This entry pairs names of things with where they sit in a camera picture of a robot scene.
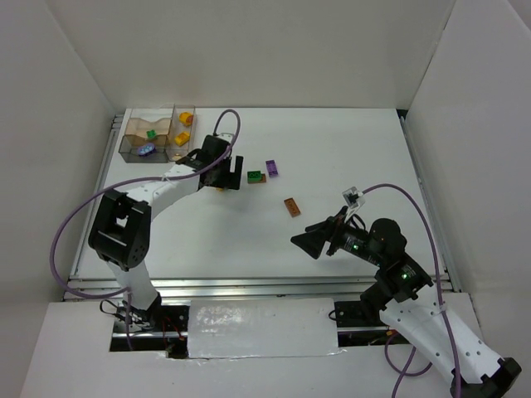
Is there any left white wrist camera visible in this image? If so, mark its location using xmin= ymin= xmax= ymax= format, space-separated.
xmin=217 ymin=133 xmax=234 ymax=143

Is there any clear tall container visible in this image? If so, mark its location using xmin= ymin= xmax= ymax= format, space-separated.
xmin=166 ymin=104 xmax=197 ymax=162

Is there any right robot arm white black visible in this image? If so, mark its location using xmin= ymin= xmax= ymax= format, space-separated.
xmin=290 ymin=214 xmax=522 ymax=397

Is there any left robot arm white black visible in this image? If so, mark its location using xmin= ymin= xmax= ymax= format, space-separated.
xmin=88 ymin=133 xmax=243 ymax=328

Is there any yellow lego brick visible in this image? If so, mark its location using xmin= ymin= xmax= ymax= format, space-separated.
xmin=174 ymin=131 xmax=191 ymax=147

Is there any purple round lego piece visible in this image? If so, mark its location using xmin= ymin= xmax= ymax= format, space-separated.
xmin=137 ymin=143 xmax=157 ymax=158

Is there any brown lego tile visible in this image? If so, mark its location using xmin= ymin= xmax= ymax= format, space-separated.
xmin=284 ymin=197 xmax=301 ymax=217

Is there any orange lego brick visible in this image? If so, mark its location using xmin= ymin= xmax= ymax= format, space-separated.
xmin=178 ymin=112 xmax=193 ymax=126

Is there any white foam cover board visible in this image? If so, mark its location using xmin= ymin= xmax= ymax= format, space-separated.
xmin=188 ymin=298 xmax=340 ymax=359

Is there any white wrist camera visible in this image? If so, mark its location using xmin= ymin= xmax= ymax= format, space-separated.
xmin=217 ymin=133 xmax=234 ymax=143
xmin=342 ymin=187 xmax=365 ymax=219

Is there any grey tinted container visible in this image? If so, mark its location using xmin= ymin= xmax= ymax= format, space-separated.
xmin=118 ymin=135 xmax=169 ymax=163

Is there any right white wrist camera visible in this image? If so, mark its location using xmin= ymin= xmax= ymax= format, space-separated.
xmin=342 ymin=187 xmax=365 ymax=219

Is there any purple lego plate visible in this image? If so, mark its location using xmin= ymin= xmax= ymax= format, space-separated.
xmin=265 ymin=159 xmax=279 ymax=177

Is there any aluminium front rail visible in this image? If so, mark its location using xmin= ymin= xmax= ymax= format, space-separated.
xmin=66 ymin=276 xmax=453 ymax=300

